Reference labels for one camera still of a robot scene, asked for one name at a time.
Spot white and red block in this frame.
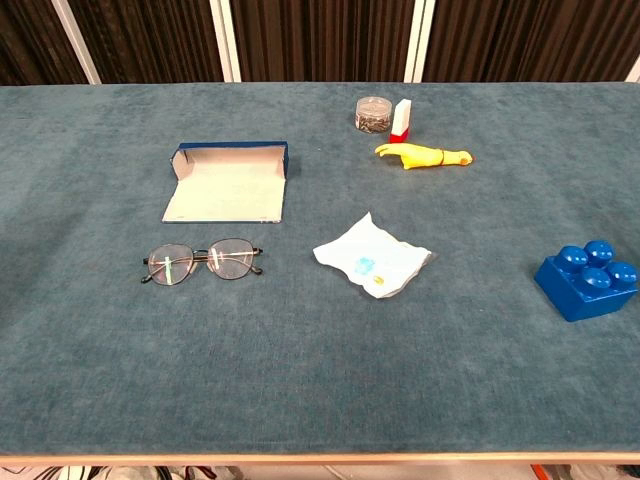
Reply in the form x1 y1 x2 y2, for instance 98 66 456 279
389 98 413 145

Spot yellow rubber chicken toy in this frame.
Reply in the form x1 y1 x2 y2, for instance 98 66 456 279
374 142 476 171

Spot thin metal-frame eyeglasses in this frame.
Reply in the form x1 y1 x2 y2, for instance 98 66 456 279
140 237 265 287

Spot white plastic packet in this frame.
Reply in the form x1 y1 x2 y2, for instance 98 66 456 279
312 211 434 300

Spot clear round jar of clips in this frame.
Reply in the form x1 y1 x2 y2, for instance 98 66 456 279
355 96 394 135

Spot blue velvet table cloth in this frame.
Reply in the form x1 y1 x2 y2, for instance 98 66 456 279
0 82 640 457

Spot dark pleated curtain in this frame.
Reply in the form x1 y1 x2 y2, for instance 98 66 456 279
0 0 640 86

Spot blue toy building brick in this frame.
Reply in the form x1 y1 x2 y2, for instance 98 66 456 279
533 240 640 323

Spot blue glasses case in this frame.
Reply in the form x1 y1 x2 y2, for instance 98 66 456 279
160 141 290 225

